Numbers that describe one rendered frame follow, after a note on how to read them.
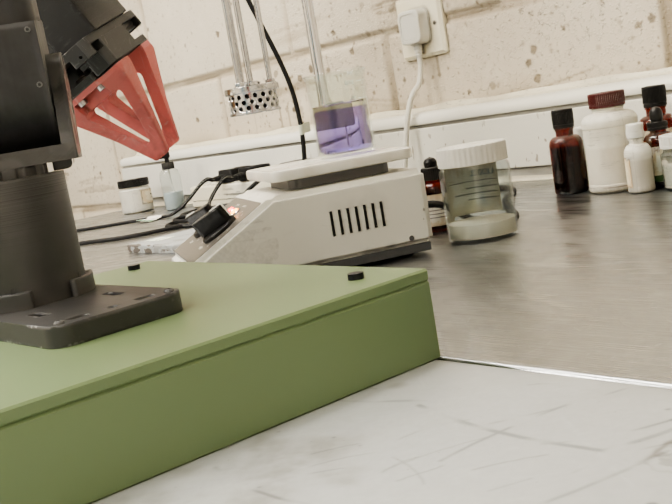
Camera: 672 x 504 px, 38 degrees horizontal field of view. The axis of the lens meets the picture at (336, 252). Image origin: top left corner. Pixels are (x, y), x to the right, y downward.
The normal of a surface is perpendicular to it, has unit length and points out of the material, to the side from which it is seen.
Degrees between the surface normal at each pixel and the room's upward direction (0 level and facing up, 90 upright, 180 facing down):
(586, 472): 0
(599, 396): 0
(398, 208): 90
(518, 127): 90
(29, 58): 97
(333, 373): 90
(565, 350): 0
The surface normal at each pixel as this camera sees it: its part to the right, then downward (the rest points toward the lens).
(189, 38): -0.75, 0.21
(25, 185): 0.58, 0.02
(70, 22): -0.16, 0.43
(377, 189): 0.27, 0.09
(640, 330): -0.17, -0.98
